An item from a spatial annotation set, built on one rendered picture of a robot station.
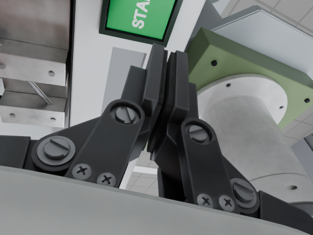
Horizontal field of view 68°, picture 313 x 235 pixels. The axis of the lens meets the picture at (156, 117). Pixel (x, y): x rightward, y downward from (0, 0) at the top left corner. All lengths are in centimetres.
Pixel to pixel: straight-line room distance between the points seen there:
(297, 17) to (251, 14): 117
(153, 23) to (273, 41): 28
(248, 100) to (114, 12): 26
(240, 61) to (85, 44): 23
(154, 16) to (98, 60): 6
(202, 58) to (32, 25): 21
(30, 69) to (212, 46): 23
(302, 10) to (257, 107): 120
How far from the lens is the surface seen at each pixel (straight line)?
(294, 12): 153
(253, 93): 40
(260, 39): 42
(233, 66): 36
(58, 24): 29
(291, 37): 45
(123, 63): 22
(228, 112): 37
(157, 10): 19
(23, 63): 30
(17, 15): 30
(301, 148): 256
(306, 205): 31
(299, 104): 48
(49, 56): 29
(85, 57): 21
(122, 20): 19
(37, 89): 33
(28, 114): 35
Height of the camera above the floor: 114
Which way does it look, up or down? 42 degrees down
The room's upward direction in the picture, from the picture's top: 171 degrees clockwise
